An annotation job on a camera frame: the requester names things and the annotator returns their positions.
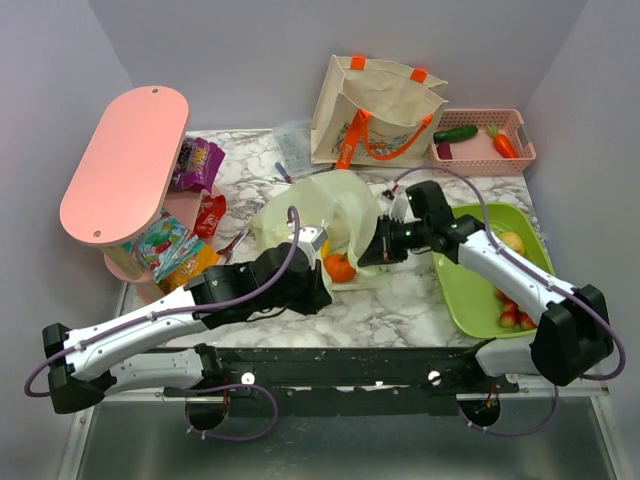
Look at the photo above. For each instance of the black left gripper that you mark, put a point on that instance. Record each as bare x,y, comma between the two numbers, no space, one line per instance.
318,296

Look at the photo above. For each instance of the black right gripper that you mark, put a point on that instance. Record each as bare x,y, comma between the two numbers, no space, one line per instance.
382,249

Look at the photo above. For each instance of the orange mini pumpkin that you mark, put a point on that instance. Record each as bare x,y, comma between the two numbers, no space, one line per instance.
339,268

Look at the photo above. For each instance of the pale green plastic grocery bag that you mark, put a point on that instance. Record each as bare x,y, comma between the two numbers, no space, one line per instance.
338,201

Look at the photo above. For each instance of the beige tote bag orange handles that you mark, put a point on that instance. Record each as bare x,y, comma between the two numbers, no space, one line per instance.
375,112

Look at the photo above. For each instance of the yellow banana bunch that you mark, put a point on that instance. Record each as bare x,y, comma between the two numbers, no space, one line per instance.
326,249

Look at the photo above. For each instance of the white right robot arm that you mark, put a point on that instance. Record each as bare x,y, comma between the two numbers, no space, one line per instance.
572,332

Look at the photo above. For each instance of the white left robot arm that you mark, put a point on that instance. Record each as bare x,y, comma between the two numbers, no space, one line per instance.
82,360

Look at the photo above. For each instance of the silver wrench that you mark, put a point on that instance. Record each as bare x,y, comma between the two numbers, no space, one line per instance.
225,254

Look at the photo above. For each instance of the orange snack packet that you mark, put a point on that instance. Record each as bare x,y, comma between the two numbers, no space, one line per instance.
189,268

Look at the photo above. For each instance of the green plastic tray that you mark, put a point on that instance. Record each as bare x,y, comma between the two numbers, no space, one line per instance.
471,299

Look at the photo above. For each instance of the red snack packet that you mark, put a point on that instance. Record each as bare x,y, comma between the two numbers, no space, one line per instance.
211,210

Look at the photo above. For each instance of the yellow pear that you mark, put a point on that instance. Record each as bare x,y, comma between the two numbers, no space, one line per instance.
513,241

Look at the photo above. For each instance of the green white candy packet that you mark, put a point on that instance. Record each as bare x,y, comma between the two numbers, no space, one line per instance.
164,246

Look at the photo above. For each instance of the green cucumber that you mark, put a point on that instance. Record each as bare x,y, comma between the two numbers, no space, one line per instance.
455,135

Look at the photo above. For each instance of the clear plastic box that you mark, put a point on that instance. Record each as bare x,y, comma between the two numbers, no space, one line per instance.
293,140

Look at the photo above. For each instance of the red strawberry cluster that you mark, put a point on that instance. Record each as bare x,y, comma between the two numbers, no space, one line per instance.
512,315

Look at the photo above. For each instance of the pink perforated basket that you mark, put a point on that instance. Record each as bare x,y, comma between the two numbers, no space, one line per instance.
477,156

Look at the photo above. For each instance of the orange carrot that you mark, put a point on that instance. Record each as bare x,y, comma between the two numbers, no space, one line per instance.
501,142

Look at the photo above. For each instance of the purple snack packet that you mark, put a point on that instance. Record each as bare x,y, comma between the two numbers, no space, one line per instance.
197,165

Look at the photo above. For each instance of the pink two-tier shelf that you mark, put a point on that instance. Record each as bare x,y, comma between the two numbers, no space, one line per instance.
122,181

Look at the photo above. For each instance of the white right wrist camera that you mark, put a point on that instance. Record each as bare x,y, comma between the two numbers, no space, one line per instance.
396,203

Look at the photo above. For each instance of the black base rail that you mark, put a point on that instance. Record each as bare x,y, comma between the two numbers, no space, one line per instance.
220,383

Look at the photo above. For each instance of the blue handled screwdriver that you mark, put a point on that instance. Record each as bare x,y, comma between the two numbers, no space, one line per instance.
286,177

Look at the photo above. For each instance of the aluminium frame extrusion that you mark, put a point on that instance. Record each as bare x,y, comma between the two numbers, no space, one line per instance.
81,426

